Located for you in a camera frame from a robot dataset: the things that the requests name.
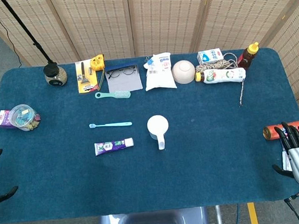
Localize woven bamboo folding screen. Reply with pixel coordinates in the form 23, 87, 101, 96
0, 0, 299, 168

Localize honey bottle yellow cap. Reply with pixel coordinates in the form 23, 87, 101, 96
236, 41, 261, 71

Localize white drink bottle yellow cap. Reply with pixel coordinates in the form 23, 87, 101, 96
194, 65, 247, 86

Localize purple white carton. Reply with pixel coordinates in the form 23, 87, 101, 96
0, 109, 17, 130

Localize beige upturned bowl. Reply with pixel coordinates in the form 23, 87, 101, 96
171, 59, 197, 85

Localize eyeglasses on grey case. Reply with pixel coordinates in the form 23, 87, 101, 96
105, 68, 144, 93

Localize white cup with handle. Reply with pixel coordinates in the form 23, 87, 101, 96
146, 114, 172, 152

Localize black round eyeglasses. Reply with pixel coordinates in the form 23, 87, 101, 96
105, 66, 137, 79

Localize mint green hairbrush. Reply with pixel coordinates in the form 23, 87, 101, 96
94, 88, 132, 101

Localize black stand pole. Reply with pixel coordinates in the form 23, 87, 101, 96
0, 0, 57, 70

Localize braided beige rope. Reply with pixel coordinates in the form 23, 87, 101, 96
193, 51, 248, 111

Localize blue binder clips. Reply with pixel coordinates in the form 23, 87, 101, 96
142, 55, 156, 69

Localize orange drink can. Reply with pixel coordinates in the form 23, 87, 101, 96
261, 121, 299, 142

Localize white plastic bag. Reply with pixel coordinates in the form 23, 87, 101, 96
142, 52, 177, 92

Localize razor on yellow card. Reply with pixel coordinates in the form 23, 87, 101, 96
74, 59, 98, 94

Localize teal blue table mat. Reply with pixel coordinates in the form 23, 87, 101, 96
0, 42, 299, 224

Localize purple toothpaste tube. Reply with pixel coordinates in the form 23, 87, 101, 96
93, 137, 135, 157

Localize clear jar of clips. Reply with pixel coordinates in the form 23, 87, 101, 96
7, 102, 42, 133

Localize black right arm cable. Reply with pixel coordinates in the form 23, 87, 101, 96
283, 193, 299, 224

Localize thin black floor cable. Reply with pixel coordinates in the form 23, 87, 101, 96
0, 0, 25, 69

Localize yellow tape measure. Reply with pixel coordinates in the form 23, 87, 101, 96
89, 54, 108, 92

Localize light blue toothbrush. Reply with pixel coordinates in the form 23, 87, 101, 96
89, 120, 133, 130

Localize glass jar black lid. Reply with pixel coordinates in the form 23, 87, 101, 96
43, 61, 69, 88

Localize white blue milk carton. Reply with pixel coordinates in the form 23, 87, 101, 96
196, 48, 225, 65

